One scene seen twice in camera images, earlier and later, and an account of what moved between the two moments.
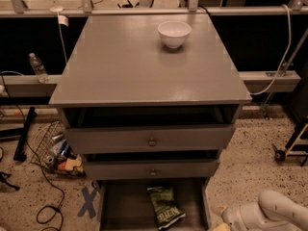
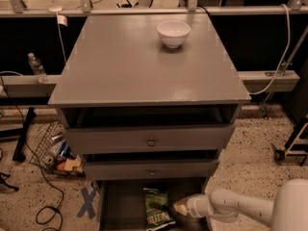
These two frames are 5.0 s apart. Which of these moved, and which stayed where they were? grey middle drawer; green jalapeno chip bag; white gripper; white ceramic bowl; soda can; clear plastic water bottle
Moved: green jalapeno chip bag; white gripper
Stayed: grey middle drawer; clear plastic water bottle; soda can; white ceramic bowl
